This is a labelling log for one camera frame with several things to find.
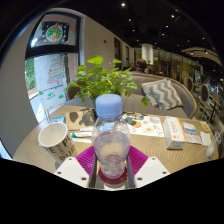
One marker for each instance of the printed paper menu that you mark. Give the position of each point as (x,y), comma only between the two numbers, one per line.
(146,126)

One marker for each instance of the clear water bottle blue cap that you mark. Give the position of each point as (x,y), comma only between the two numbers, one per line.
(111,146)

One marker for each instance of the white orange carton box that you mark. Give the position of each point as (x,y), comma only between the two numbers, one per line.
(174,132)

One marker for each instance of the white blue small packet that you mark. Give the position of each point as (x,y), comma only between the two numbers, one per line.
(189,128)

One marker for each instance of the person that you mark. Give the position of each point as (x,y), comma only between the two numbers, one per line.
(141,65)

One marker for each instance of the group of dining chairs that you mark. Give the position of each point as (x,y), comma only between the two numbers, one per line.
(204,95)

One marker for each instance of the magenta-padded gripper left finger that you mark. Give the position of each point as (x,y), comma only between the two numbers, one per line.
(71,170)

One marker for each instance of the group of ceiling lights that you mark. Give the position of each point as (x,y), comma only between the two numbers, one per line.
(123,4)

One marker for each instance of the grey white chevron cushion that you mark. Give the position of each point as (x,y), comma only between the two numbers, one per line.
(163,95)

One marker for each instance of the white green tube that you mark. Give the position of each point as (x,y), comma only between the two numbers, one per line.
(81,134)

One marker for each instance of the small yellow packet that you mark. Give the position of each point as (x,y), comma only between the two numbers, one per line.
(205,126)

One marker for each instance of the white mug black lettering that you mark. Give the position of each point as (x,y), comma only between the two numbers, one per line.
(60,145)

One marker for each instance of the green potted plant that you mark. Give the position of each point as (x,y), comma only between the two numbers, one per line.
(100,81)

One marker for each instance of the grey curved sofa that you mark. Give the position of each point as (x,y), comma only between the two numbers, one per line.
(187,96)

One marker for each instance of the window with holiday stickers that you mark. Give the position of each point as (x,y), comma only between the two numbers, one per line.
(53,73)

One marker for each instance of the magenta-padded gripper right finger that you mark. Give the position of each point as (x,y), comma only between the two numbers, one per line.
(151,170)

